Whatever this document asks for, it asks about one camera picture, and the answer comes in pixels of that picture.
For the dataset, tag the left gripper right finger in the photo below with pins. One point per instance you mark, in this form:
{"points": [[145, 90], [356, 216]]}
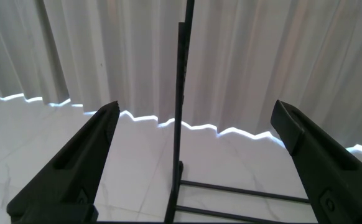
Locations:
{"points": [[333, 180]]}

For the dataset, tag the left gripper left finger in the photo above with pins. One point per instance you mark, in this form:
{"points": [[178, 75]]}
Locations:
{"points": [[75, 168]]}

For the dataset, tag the black clothes rack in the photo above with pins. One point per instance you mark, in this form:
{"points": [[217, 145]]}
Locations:
{"points": [[179, 93]]}

